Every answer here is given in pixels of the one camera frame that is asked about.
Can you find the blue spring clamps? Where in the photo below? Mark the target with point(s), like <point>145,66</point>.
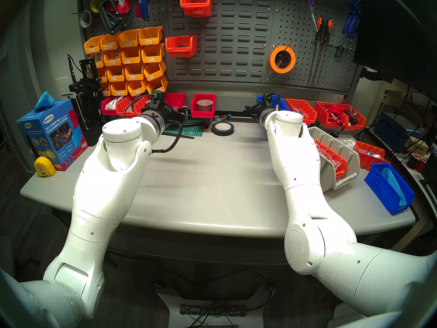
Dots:
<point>351,21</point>

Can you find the yellow bin labelled M3X8 BAD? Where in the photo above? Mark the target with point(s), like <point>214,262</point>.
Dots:
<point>109,43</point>

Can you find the clear packet with green print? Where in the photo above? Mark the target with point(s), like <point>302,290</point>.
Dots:
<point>346,141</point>

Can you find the blue cloth in box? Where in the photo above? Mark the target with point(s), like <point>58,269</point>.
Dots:
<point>44,101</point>

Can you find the yellow tape measure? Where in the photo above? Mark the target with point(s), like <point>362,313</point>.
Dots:
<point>44,166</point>

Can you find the grey pegboard with hand tools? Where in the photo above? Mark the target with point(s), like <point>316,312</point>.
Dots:
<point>301,74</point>

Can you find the grey pegboard with yellow bins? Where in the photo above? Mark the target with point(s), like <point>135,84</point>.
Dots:
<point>156,9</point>

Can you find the hanging grey tape roll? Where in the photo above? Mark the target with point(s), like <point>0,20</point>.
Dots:
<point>80,20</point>

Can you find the black hand tool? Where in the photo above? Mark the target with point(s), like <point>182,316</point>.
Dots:
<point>353,116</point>

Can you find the black metal stand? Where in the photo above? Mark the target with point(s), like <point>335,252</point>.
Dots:
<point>88,91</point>

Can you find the clear plastic bag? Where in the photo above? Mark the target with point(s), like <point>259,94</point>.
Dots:
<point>129,107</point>

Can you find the dark blue storage crate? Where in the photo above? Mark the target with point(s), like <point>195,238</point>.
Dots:
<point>390,125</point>

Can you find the orange masking tape roll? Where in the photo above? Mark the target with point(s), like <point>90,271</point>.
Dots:
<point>272,63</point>

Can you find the white wall switch plate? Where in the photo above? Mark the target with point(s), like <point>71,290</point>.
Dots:
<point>64,86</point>

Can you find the yellow bin labelled M2.5-5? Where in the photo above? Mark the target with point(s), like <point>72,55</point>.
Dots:
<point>137,89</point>

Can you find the green cutting mat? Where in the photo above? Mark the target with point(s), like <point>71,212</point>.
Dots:
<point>197,131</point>

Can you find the large blue storage bin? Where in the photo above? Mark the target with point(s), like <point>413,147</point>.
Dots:
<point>285,103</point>

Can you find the black monitor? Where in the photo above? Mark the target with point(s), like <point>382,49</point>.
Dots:
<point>394,30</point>

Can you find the red bin with card pack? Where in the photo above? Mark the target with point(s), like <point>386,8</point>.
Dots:
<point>176,100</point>

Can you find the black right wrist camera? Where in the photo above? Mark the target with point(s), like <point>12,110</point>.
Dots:
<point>269,99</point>

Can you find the red bin with white bag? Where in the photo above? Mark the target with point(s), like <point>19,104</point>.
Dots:
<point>109,114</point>

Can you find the blue cleaning cloths box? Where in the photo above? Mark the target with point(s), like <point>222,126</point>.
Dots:
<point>53,134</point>

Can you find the yellow bin labelled M3-8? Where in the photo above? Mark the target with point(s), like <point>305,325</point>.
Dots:
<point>134,74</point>

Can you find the yellow bin labelled M3-6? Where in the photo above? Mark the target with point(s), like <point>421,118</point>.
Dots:
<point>154,72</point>

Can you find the red bin with clear bag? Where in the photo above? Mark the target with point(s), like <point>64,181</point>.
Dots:
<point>122,114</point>

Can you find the empty orange wall bin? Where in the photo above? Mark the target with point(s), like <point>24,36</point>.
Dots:
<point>195,8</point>

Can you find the red thread spool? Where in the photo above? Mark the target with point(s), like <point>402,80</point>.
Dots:
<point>416,160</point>

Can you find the yellow bin labelled M4-6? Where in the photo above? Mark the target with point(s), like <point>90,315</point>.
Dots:
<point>129,57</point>

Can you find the yellow bin labelled M3-12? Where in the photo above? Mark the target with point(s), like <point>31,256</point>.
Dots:
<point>115,76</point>

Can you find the yellow bin labelled M3X6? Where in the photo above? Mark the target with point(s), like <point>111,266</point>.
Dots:
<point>149,38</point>

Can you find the yellow bin labelled M4-0.7 HEX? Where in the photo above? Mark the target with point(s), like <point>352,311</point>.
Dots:
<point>159,84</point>

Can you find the white plastic bag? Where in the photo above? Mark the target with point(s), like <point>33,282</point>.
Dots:
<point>111,105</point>

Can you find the yellow bin labelled M2.5-8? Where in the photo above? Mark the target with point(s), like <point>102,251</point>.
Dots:
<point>106,91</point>

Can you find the black power strip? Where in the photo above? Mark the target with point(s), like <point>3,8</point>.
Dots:
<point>205,310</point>

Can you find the orange bin holding plastic bag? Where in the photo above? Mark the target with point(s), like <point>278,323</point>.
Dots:
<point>342,165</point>

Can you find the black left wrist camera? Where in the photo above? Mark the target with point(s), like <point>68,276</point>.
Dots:
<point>157,97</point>

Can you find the grey louvered wall panel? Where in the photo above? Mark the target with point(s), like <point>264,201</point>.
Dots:
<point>240,40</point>

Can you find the metal hook rack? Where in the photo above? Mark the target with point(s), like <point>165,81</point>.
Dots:
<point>346,46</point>

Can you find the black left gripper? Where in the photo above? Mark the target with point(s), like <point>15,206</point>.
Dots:
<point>172,113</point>

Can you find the large grey storage bin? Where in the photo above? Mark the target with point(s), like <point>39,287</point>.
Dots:
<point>353,160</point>

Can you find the white Kimtech wipes box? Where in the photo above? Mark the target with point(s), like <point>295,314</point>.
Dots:
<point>329,129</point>

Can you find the yellow bin labelled M2.5-6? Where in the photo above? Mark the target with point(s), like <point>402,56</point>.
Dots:
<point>119,91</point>

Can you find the small cardboard box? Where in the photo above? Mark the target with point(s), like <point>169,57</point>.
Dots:
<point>419,146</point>

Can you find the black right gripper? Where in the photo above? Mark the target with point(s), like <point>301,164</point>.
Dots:
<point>259,112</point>

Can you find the clear bag of red parts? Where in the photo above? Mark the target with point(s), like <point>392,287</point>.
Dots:
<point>329,156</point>

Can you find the black tape roll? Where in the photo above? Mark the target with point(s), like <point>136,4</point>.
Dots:
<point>215,132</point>

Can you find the blue and white card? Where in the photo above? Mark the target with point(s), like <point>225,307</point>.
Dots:
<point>373,153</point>

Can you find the red and white tool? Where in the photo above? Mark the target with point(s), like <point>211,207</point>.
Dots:
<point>123,6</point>

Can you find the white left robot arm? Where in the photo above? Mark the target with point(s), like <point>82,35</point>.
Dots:
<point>102,194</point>

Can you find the orange bin with red pliers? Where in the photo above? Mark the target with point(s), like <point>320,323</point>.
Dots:
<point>320,117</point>

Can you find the orange bin with glue bottles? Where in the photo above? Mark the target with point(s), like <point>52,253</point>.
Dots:
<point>307,108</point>

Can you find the blue microfibre cloth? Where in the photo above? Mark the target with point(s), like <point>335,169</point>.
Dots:
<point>397,187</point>

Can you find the yellow tape roll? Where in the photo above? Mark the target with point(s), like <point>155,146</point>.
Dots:
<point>94,4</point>

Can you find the blue bin holding cloth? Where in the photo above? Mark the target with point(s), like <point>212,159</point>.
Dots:
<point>376,187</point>

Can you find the red bin holding tape roll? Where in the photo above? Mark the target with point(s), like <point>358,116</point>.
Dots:
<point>203,115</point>

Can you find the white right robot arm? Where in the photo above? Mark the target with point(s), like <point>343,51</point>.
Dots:
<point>300,166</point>

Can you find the orange bin with blue card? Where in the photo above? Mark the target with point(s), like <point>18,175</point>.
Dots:
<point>370,163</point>

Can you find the small yellow parts bin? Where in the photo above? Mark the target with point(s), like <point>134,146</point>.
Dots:
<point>103,76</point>
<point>98,59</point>

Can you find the red bin with screw bag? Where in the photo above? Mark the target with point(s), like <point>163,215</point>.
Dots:
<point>139,108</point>

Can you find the long black plastic strip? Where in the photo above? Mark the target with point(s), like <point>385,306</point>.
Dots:
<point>187,137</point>

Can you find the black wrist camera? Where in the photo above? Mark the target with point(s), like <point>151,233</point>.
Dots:
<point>157,97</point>
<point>269,99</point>

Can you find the yellow bin labelled M3-4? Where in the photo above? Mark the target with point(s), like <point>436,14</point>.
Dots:
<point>152,55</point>

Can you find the yellow bin labelled M4X4X6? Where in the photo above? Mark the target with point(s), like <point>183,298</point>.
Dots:
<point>112,59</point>

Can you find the black carabiner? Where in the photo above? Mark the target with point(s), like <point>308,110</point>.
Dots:
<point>336,50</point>

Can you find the orange wall bin with contents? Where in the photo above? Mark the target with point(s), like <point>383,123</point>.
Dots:
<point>180,51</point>

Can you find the black marker pen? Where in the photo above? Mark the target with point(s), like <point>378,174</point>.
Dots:
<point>208,124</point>

